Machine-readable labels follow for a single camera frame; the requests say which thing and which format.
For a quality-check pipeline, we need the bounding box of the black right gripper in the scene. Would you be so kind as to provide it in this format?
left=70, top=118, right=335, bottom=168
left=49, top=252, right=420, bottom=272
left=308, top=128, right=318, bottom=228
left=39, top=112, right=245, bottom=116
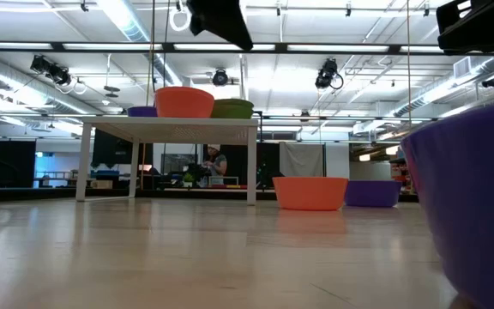
left=436, top=0, right=494, bottom=56

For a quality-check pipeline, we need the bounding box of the orange plastic mini bowl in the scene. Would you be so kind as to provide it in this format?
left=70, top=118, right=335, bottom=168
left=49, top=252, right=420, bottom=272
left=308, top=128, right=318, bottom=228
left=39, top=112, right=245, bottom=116
left=154, top=86, right=216, bottom=119
left=272, top=176, right=350, bottom=212

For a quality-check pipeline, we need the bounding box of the purple plastic mini bowl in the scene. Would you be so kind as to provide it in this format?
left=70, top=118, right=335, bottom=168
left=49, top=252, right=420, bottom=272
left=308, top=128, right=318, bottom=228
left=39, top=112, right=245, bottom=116
left=343, top=179, right=403, bottom=209
left=126, top=106, right=159, bottom=118
left=400, top=97, right=494, bottom=309

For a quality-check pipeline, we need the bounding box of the round black ceiling spotlight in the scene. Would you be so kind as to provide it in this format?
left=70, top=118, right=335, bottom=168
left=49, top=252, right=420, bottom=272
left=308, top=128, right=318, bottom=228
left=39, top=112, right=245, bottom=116
left=211, top=67, right=230, bottom=88

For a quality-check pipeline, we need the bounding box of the white table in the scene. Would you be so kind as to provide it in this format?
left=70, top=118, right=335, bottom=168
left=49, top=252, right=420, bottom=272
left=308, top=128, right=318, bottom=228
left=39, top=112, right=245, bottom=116
left=75, top=116, right=260, bottom=207

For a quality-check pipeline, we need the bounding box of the black backdrop panel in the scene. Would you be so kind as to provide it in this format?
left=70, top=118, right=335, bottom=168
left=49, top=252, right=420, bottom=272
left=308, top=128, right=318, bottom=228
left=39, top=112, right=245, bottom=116
left=225, top=142, right=280, bottom=190

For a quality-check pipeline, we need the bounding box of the person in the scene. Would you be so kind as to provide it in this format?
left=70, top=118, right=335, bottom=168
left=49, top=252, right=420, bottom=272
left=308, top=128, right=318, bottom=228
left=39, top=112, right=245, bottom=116
left=202, top=142, right=229, bottom=189

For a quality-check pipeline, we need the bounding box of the cluttered background shelf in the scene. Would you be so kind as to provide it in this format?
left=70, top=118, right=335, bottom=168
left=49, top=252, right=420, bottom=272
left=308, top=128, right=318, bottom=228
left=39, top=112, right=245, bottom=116
left=390, top=156, right=418, bottom=197

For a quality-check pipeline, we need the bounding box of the black stand with pole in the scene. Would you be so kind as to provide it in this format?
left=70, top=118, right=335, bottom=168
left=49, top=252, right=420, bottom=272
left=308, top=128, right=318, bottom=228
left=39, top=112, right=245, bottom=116
left=253, top=110, right=289, bottom=191

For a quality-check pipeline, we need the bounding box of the grey hanging cloth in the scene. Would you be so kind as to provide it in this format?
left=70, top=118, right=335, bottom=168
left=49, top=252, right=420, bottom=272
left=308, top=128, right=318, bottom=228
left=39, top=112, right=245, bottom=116
left=278, top=142, right=326, bottom=195

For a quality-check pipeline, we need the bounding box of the black hanging cloth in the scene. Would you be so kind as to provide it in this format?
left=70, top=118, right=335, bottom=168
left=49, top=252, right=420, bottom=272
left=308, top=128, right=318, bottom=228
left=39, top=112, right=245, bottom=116
left=91, top=128, right=154, bottom=169

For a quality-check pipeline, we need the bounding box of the blue storage crate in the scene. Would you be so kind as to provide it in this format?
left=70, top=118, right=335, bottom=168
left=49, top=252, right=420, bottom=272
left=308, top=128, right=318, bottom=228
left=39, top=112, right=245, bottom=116
left=89, top=169, right=122, bottom=182

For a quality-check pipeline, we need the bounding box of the black partition panel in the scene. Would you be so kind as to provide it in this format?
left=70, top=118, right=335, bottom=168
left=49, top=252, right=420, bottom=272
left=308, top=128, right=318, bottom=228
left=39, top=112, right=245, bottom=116
left=0, top=137, right=38, bottom=189

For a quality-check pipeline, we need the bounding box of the black overhead frame beam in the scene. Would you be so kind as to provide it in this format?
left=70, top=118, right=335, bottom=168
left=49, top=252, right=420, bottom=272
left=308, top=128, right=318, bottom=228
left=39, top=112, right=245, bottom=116
left=0, top=40, right=494, bottom=56

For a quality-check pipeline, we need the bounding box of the thin orange hanging cord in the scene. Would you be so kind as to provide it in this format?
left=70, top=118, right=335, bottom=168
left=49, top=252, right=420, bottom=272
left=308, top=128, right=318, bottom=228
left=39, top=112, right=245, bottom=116
left=406, top=0, right=413, bottom=142

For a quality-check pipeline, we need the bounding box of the black ceiling camera with cable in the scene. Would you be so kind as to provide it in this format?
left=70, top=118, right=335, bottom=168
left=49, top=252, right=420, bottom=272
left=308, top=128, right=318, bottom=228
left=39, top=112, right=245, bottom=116
left=314, top=58, right=345, bottom=91

